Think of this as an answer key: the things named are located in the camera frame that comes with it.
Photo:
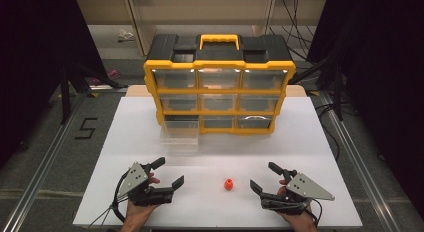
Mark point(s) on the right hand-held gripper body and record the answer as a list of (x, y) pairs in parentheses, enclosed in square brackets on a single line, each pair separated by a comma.
[(308, 188)]

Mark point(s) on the person's right hand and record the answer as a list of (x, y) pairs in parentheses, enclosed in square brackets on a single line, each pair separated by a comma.
[(300, 220)]

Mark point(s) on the small orange plastic part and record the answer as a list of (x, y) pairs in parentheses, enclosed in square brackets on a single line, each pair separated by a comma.
[(228, 184)]

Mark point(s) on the metal floor rail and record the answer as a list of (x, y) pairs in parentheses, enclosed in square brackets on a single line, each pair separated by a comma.
[(358, 165), (36, 178)]

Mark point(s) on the yellow black drawer organizer cabinet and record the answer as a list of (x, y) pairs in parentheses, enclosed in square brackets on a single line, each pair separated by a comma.
[(220, 91)]

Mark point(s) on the black curtain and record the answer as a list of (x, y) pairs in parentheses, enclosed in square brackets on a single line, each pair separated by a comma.
[(36, 58), (383, 75)]

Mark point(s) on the clear plastic drawer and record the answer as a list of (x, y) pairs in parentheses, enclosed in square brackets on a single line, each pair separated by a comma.
[(180, 138)]

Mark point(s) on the beige background cabinet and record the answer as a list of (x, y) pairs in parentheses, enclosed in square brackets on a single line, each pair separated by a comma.
[(200, 12)]

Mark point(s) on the pink object on floor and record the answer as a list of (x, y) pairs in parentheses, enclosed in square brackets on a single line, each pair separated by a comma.
[(113, 74)]

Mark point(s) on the black metal stand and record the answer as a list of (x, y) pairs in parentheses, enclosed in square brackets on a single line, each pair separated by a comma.
[(65, 98)]

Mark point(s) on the person's left hand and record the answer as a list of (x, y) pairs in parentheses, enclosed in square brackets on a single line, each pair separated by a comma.
[(137, 212)]

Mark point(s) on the white crumpled object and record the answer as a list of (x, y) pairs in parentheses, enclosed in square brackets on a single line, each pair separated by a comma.
[(125, 35)]

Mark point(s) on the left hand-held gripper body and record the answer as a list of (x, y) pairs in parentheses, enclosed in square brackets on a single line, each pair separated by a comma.
[(134, 180)]

